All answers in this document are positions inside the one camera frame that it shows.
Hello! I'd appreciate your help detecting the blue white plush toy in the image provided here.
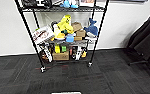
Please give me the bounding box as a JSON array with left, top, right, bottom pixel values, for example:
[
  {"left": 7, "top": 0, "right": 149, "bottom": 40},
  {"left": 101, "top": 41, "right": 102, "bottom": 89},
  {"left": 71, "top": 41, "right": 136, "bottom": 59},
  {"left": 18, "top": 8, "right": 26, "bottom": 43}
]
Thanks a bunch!
[{"left": 60, "top": 0, "right": 79, "bottom": 9}]

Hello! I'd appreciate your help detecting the yellow plush toy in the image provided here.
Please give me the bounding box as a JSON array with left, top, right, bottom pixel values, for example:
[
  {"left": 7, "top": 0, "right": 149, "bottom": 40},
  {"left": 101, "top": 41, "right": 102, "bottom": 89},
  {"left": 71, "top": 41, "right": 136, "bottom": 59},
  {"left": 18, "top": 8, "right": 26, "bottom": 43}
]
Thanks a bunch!
[{"left": 51, "top": 14, "right": 75, "bottom": 41}]

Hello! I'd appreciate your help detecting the flat tan cardboard box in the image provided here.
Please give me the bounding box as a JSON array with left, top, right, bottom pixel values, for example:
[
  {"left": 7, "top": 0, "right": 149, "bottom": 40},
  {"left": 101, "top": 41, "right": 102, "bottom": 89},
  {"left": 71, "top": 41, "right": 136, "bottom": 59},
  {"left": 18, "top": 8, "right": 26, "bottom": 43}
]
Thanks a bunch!
[{"left": 52, "top": 50, "right": 71, "bottom": 62}]

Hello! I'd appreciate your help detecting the white yellow black pack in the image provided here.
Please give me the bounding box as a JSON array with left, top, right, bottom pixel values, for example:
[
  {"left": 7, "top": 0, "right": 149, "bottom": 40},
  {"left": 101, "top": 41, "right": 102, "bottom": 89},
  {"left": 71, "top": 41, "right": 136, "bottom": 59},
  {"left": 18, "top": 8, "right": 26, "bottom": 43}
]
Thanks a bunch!
[{"left": 70, "top": 45, "right": 89, "bottom": 61}]

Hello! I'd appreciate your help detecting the white black printed pack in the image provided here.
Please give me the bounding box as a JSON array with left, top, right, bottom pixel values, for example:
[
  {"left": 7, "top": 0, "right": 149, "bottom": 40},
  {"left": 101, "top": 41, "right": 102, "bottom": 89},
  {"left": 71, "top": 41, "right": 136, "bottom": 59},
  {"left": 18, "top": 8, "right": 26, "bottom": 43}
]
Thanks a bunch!
[{"left": 39, "top": 44, "right": 54, "bottom": 64}]

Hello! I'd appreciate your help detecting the white printed packet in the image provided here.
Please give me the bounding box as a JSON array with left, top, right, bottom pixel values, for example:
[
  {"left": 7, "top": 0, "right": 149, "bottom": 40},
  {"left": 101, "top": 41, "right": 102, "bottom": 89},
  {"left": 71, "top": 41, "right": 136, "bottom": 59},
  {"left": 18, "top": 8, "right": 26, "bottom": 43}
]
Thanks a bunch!
[{"left": 50, "top": 0, "right": 64, "bottom": 7}]

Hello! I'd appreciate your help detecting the blue cup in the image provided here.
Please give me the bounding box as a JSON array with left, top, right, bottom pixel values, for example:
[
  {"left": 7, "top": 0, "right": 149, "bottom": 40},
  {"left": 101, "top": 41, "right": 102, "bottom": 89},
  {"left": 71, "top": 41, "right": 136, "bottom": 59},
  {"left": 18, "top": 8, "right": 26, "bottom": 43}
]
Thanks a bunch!
[{"left": 64, "top": 33, "right": 75, "bottom": 43}]

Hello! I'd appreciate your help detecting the small yellow box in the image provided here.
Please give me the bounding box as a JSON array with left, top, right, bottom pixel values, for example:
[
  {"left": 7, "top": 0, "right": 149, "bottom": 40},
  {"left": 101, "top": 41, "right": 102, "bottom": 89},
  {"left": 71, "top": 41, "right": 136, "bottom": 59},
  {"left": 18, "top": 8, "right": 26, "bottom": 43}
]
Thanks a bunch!
[{"left": 54, "top": 44, "right": 62, "bottom": 54}]

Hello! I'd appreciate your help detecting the black wire shelf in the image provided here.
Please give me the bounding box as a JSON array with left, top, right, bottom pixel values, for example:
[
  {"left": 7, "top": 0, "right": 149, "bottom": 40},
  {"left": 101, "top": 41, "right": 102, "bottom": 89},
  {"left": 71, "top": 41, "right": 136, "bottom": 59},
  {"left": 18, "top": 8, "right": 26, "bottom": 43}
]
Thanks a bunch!
[{"left": 14, "top": 0, "right": 110, "bottom": 74}]

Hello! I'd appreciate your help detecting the black chair with cloth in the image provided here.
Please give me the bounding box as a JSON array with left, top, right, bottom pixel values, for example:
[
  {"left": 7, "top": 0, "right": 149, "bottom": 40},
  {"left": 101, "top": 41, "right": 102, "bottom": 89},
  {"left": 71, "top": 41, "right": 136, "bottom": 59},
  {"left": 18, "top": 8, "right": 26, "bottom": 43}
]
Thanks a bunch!
[{"left": 125, "top": 14, "right": 150, "bottom": 79}]

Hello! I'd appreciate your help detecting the small green box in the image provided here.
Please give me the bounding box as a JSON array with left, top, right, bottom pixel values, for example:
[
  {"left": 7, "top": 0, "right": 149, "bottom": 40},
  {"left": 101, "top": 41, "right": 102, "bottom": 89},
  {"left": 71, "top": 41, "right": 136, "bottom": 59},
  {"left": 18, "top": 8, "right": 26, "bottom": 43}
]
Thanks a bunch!
[{"left": 61, "top": 45, "right": 68, "bottom": 53}]

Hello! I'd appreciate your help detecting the blue shark plush toy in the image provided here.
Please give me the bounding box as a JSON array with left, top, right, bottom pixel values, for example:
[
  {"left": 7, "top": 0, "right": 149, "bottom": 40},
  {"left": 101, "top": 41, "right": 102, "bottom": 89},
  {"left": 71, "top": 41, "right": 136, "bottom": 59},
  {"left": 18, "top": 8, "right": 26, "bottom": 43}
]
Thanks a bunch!
[{"left": 83, "top": 18, "right": 99, "bottom": 38}]

